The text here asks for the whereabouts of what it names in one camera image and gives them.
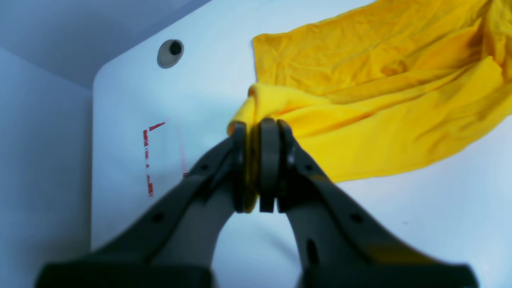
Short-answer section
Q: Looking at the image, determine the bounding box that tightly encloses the right table cable grommet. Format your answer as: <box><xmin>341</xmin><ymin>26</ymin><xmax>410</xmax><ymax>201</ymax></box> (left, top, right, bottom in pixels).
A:
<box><xmin>156</xmin><ymin>39</ymin><xmax>184</xmax><ymax>69</ymax></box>

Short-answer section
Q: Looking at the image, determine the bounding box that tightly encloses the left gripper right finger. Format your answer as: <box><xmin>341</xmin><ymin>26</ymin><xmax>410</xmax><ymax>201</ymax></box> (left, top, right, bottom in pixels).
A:
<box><xmin>258</xmin><ymin>118</ymin><xmax>479</xmax><ymax>288</ymax></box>

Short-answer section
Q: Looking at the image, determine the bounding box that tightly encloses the orange t-shirt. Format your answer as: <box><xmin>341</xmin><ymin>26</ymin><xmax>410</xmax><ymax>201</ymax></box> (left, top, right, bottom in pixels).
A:
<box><xmin>227</xmin><ymin>0</ymin><xmax>512</xmax><ymax>212</ymax></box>

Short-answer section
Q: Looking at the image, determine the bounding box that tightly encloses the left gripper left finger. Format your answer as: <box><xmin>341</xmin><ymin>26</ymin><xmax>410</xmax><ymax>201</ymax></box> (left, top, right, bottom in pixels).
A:
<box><xmin>35</xmin><ymin>122</ymin><xmax>248</xmax><ymax>288</ymax></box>

